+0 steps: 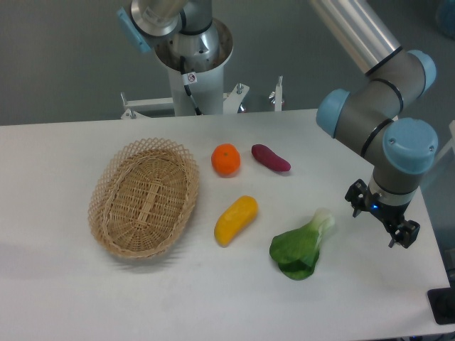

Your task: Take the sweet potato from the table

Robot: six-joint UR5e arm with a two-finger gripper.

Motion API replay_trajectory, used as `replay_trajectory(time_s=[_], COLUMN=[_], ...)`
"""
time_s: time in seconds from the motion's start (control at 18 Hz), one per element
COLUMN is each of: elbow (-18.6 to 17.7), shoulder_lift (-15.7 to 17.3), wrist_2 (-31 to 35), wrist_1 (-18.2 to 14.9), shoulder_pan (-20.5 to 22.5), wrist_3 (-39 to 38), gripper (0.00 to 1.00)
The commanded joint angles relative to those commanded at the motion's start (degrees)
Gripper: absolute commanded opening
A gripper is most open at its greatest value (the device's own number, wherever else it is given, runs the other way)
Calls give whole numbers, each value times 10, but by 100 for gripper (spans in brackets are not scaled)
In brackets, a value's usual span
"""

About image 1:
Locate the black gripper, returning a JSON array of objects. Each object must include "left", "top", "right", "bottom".
[{"left": 345, "top": 179, "right": 420, "bottom": 249}]

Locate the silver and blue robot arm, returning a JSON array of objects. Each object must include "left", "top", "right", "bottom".
[{"left": 117, "top": 1, "right": 438, "bottom": 247}]

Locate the purple sweet potato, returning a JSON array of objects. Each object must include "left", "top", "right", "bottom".
[{"left": 251, "top": 144, "right": 291, "bottom": 173}]

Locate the green bok choy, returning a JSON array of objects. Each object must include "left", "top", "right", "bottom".
[{"left": 269, "top": 208, "right": 335, "bottom": 281}]

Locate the black device at table edge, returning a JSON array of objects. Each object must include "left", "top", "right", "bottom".
[{"left": 427, "top": 288, "right": 454, "bottom": 325}]

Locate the yellow mango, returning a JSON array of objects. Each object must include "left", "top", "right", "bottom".
[{"left": 214, "top": 195, "right": 259, "bottom": 247}]

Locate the orange mandarin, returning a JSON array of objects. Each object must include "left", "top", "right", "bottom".
[{"left": 211, "top": 144, "right": 241, "bottom": 176}]

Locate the woven wicker basket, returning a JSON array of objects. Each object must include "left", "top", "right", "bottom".
[{"left": 88, "top": 138, "right": 199, "bottom": 259}]

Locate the white metal base frame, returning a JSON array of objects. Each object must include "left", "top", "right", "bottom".
[{"left": 119, "top": 75, "right": 287, "bottom": 119}]

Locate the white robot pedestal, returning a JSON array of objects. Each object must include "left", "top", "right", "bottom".
[{"left": 155, "top": 18, "right": 233, "bottom": 117}]

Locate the black cable on pedestal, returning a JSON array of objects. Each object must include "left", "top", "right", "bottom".
[{"left": 179, "top": 55, "right": 204, "bottom": 117}]

